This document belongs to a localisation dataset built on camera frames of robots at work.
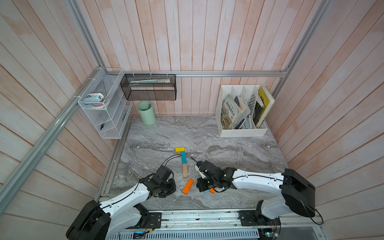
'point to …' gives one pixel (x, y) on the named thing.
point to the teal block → (184, 157)
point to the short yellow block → (179, 149)
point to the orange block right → (211, 190)
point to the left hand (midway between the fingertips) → (175, 191)
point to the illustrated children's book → (230, 112)
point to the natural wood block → (185, 169)
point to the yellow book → (266, 100)
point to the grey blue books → (245, 120)
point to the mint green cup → (146, 110)
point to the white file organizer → (249, 92)
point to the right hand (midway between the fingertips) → (196, 185)
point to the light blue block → (206, 191)
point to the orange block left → (187, 186)
